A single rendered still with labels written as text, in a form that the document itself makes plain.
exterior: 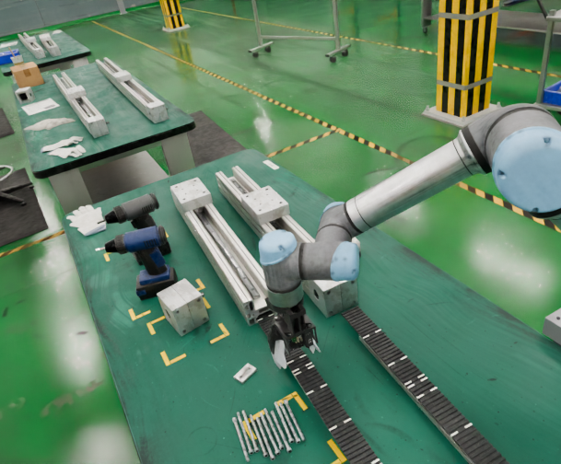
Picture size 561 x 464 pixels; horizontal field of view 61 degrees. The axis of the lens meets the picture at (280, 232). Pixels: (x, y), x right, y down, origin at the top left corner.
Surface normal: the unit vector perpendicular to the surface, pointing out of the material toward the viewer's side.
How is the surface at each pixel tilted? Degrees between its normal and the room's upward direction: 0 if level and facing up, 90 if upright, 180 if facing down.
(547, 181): 82
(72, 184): 90
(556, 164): 82
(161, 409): 0
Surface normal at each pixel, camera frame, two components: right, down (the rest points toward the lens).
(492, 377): -0.14, -0.83
